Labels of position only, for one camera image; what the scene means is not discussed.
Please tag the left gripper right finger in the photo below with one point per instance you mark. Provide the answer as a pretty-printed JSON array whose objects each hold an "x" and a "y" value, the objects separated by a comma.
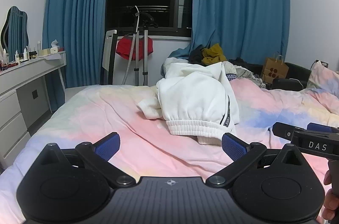
[{"x": 245, "y": 157}]

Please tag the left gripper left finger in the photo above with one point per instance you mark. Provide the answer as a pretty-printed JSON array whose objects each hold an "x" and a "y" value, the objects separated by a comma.
[{"x": 96, "y": 157}]

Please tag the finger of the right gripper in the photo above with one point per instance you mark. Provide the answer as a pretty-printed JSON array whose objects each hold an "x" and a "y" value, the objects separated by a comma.
[
  {"x": 283, "y": 130},
  {"x": 322, "y": 128}
]

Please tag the white zip-up sweatshirt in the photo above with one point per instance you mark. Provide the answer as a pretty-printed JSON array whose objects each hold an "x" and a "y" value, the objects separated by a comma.
[{"x": 194, "y": 101}]

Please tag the grey white crumpled clothes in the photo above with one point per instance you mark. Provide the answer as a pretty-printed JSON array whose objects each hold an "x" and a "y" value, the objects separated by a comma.
[{"x": 237, "y": 72}]

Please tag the person's right hand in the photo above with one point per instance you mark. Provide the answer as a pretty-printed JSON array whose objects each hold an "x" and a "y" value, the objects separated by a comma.
[{"x": 330, "y": 206}]

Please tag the pastel tie-dye duvet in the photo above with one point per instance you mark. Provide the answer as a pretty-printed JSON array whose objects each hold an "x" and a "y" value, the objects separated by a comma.
[{"x": 147, "y": 147}]

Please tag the black bedside bench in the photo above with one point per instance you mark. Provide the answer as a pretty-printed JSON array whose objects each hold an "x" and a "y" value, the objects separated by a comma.
[{"x": 295, "y": 80}]

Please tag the pastel pillow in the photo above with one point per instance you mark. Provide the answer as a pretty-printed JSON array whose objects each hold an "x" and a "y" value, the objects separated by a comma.
[{"x": 324, "y": 79}]

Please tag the brown paper bag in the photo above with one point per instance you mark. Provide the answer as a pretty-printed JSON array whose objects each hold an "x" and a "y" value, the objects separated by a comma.
[{"x": 274, "y": 68}]

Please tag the white dressing table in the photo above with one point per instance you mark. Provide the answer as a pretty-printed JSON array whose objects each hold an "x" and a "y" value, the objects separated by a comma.
[{"x": 24, "y": 101}]

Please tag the mustard yellow garment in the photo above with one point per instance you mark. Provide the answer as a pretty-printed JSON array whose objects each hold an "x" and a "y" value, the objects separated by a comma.
[{"x": 213, "y": 55}]

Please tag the dark navy garment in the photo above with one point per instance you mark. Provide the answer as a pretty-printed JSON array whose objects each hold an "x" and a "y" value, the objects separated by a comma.
[{"x": 196, "y": 55}]

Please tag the tissue box on dresser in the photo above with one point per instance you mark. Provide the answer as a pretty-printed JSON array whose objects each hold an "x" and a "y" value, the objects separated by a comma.
[{"x": 54, "y": 47}]

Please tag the blue right curtain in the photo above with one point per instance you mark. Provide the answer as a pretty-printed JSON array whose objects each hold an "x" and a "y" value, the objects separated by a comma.
[{"x": 252, "y": 30}]

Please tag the blue curtain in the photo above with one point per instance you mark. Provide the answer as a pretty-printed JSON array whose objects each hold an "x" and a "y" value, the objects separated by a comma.
[
  {"x": 252, "y": 30},
  {"x": 79, "y": 28}
]

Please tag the blue left curtain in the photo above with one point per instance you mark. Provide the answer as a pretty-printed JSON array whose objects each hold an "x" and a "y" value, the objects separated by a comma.
[{"x": 79, "y": 28}]

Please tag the silver tripod stand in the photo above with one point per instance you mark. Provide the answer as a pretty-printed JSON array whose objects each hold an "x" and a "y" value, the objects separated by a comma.
[{"x": 139, "y": 47}]

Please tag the wavy black-framed mirror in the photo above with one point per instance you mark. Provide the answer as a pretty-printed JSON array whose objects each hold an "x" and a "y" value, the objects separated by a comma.
[{"x": 14, "y": 35}]

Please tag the white chair with black frame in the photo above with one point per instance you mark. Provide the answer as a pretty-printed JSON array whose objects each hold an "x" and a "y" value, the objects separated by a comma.
[{"x": 108, "y": 58}]

